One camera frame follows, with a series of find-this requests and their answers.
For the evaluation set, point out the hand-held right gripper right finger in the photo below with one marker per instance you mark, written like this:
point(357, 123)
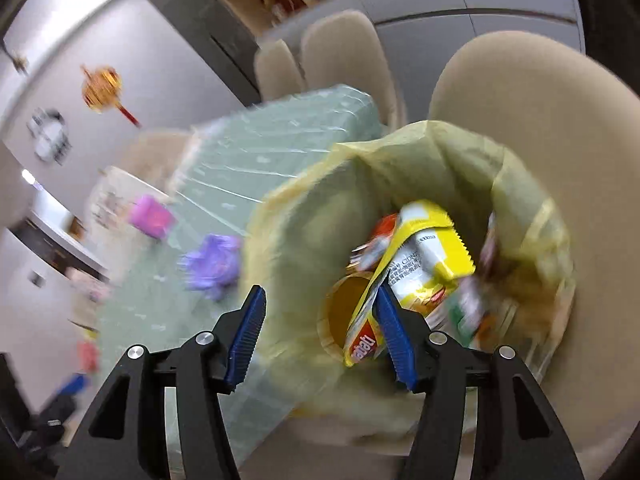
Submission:
point(397, 345)

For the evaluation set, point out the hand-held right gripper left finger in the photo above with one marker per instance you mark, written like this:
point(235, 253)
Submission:
point(245, 340)

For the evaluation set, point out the red paper cup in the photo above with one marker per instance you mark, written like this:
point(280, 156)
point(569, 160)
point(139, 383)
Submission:
point(340, 315)

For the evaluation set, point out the green white snack packet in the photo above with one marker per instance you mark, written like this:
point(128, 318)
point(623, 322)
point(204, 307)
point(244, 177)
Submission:
point(462, 320)

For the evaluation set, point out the yellow foil snack packet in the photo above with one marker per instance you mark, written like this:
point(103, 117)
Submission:
point(425, 240)

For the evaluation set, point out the yellow plastic bag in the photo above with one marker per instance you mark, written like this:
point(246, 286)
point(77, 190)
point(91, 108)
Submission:
point(310, 220)

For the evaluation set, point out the blue bag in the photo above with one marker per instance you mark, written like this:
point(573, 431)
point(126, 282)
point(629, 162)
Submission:
point(72, 387)

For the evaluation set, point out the pink snack bag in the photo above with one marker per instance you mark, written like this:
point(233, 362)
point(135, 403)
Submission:
point(87, 357)

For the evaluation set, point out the red orange snack packet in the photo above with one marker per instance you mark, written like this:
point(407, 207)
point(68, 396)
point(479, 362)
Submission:
point(382, 232)

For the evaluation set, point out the purple plastic jar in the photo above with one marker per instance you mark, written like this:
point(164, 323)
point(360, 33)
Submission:
point(150, 217)

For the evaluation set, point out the green checked tablecloth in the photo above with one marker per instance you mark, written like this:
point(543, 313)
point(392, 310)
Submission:
point(260, 150)

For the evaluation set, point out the cream printed food cover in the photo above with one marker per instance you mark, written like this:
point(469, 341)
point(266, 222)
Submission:
point(115, 200)

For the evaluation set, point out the ceiling light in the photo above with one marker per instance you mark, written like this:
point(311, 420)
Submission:
point(28, 177)

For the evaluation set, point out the beige chair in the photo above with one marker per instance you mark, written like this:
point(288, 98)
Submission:
point(550, 110)
point(277, 72)
point(345, 60)

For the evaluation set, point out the red gold hanging ornament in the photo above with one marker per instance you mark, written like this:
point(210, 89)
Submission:
point(102, 87)

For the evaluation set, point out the dark glass cabinet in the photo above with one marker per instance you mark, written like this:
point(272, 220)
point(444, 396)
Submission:
point(200, 25)

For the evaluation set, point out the grey cabinet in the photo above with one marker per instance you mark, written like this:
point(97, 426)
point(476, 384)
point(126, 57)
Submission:
point(425, 5)

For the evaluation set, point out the panda wall clock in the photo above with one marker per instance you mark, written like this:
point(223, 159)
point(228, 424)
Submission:
point(50, 135)

